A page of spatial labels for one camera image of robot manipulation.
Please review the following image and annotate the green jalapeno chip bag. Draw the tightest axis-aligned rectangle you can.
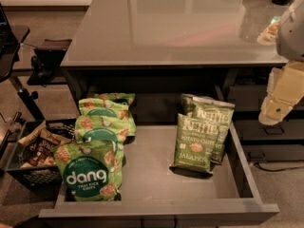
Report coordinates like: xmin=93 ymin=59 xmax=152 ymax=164
xmin=180 ymin=94 xmax=195 ymax=117
xmin=173 ymin=114 xmax=219 ymax=174
xmin=192 ymin=97 xmax=235 ymax=163

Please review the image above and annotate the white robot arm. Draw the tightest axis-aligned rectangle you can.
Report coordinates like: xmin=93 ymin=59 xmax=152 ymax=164
xmin=257 ymin=0 xmax=304 ymax=125

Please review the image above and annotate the rear dang rice chips bag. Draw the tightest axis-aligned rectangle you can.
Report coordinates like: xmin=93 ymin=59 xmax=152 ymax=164
xmin=94 ymin=93 xmax=135 ymax=105

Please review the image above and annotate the dang rice chips bag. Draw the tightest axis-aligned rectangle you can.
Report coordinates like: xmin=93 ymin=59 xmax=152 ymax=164
xmin=94 ymin=93 xmax=135 ymax=105
xmin=78 ymin=98 xmax=136 ymax=136
xmin=52 ymin=141 xmax=123 ymax=201
xmin=75 ymin=115 xmax=129 ymax=149

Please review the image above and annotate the open grey drawer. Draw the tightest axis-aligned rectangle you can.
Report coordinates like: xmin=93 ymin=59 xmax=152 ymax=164
xmin=40 ymin=93 xmax=279 ymax=225

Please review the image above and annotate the front dang rice chips bag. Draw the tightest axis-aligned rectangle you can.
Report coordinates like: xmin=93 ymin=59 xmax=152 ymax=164
xmin=52 ymin=141 xmax=123 ymax=201

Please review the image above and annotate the brown snack bag in crate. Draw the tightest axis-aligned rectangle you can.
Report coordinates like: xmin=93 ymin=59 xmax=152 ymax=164
xmin=18 ymin=122 xmax=71 ymax=146

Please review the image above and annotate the dark snack bag in crate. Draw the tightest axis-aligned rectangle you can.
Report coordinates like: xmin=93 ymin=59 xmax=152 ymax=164
xmin=21 ymin=139 xmax=55 ymax=168

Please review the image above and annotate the closed lower drawers right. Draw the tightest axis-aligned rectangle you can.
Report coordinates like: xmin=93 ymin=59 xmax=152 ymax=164
xmin=225 ymin=67 xmax=304 ymax=162

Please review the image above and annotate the black plastic crate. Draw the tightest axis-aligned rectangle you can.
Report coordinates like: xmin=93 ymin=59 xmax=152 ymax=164
xmin=5 ymin=119 xmax=75 ymax=190

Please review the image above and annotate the black stool stand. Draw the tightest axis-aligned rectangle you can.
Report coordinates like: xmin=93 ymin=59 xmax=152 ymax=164
xmin=0 ymin=3 xmax=46 ymax=163

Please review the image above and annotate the black cable on floor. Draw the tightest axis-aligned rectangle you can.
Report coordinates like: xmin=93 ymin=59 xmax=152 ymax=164
xmin=253 ymin=161 xmax=304 ymax=173

